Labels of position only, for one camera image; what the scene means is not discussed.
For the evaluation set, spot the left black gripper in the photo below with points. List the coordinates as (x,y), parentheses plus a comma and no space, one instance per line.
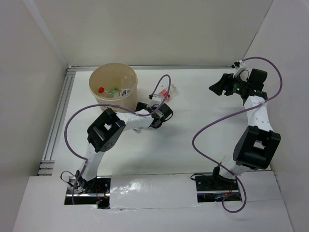
(140,106)

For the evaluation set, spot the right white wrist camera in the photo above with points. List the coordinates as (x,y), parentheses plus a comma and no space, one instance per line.
(239,65)

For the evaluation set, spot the blue label clear bottle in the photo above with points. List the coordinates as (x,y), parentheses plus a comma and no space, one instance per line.
(127,84)

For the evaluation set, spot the green plastic bottle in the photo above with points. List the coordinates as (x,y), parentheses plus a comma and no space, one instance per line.
(115,92)

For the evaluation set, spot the aluminium frame rail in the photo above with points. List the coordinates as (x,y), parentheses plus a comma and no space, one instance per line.
(49,154)
(154,67)

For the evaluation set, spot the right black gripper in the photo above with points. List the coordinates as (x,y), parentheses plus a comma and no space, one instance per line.
(225,83)

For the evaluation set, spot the tan round paper bin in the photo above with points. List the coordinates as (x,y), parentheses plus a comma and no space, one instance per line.
(109,76)

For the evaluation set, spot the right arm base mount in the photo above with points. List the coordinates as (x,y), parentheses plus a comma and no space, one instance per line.
(213,190)

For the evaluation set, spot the aluminium frame rail left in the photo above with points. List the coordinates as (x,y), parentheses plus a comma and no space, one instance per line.
(49,154)

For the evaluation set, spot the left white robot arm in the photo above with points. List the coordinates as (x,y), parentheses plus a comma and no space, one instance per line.
(104,132)

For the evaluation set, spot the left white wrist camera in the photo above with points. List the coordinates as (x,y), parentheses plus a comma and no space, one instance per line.
(155,101)

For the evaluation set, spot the long red label bottle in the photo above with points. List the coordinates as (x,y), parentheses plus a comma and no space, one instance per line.
(105,93)

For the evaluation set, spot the white tape sheet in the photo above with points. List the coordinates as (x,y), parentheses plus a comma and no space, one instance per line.
(158,191)

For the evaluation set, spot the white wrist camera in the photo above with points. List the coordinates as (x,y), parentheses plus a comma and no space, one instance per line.
(239,65)
(155,101)

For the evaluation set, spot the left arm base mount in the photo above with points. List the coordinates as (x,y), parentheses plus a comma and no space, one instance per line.
(97,193)

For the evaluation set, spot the aluminium frame rail back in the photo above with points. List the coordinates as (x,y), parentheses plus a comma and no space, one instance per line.
(154,67)

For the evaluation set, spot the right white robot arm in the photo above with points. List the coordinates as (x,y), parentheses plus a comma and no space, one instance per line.
(258,144)

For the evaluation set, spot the small red label bottle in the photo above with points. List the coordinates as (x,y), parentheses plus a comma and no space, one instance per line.
(168,92)

